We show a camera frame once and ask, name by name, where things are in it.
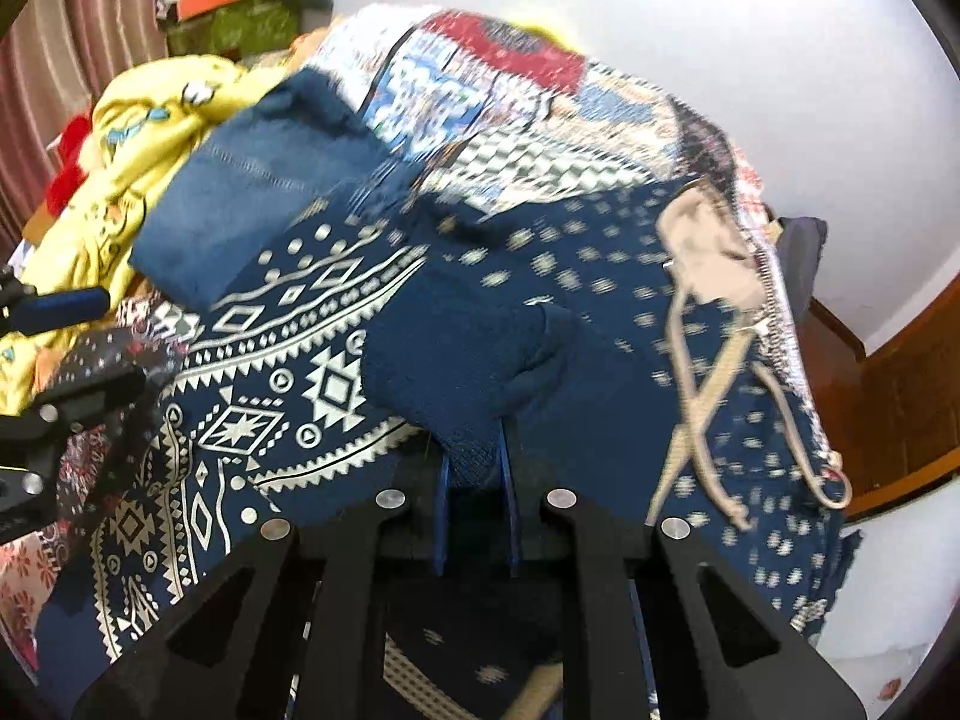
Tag navy patterned hooded jacket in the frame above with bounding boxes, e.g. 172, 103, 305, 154
36, 176, 850, 711

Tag blue denim jeans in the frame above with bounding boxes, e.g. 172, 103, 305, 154
130, 68, 421, 309

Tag yellow cartoon blanket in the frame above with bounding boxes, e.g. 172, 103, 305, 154
0, 52, 295, 416

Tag dark grey pillow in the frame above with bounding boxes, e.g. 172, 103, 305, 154
775, 216, 828, 323

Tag striped pink curtain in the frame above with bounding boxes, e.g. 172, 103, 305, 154
2, 0, 166, 255

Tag colourful patchwork bedspread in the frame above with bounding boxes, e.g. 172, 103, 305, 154
0, 5, 842, 676

